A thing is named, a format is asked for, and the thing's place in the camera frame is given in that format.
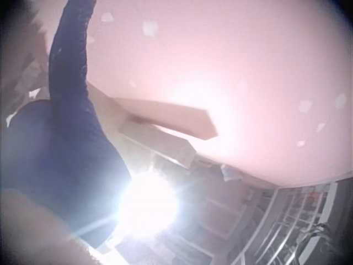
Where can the beige wooden board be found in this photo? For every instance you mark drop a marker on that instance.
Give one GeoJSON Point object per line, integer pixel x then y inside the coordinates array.
{"type": "Point", "coordinates": [171, 116]}

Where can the white paper sheet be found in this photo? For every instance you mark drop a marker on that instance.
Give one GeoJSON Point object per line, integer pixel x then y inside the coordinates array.
{"type": "Point", "coordinates": [34, 93]}

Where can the white shelf unit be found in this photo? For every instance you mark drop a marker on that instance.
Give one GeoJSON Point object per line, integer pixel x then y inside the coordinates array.
{"type": "Point", "coordinates": [209, 220]}

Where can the white blue cloth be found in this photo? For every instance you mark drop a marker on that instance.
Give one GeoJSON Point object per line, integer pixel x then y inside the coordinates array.
{"type": "Point", "coordinates": [229, 172]}

